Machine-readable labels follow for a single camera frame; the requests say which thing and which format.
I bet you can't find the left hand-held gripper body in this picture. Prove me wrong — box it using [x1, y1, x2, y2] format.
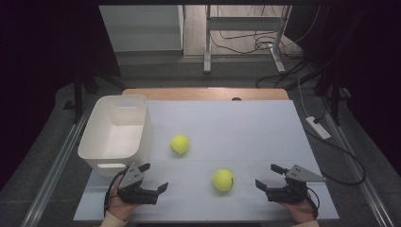
[117, 162, 159, 205]

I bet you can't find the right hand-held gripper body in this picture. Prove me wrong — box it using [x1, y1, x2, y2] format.
[266, 164, 327, 203]

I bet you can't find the white plastic storage bin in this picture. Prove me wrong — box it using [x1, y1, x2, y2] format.
[77, 95, 153, 177]

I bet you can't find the yellow tennis ball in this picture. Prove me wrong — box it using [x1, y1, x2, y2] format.
[169, 134, 191, 155]
[212, 168, 235, 193]

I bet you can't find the person's right hand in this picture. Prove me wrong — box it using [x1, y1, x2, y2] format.
[278, 193, 318, 226]

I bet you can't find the person's left hand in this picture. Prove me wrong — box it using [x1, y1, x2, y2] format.
[107, 175, 142, 222]

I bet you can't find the white power strip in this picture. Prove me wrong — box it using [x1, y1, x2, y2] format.
[305, 115, 332, 141]

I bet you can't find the black metal stand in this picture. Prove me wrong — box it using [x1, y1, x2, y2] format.
[313, 60, 352, 127]
[62, 56, 127, 125]

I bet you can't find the wooden table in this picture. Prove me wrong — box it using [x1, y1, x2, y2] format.
[121, 87, 290, 102]

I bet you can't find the white cabinet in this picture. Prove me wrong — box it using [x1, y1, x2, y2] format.
[98, 4, 184, 53]

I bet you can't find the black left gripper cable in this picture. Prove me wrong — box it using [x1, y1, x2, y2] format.
[103, 168, 130, 218]

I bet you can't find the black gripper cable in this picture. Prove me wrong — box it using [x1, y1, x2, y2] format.
[306, 186, 321, 219]
[103, 168, 130, 218]

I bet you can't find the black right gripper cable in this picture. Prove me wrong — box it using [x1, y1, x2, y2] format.
[306, 186, 321, 219]

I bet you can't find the black power strip cable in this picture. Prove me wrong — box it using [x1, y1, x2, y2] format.
[303, 126, 367, 186]

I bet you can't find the aluminium floor rail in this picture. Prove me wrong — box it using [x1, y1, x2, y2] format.
[317, 96, 396, 227]
[20, 102, 97, 227]

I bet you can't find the thin white cable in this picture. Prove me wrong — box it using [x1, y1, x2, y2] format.
[297, 75, 313, 118]

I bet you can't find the tangle of black floor cables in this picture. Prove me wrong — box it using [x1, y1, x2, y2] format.
[210, 6, 323, 90]

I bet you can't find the white metal desk frame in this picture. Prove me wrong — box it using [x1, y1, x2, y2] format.
[202, 4, 293, 76]

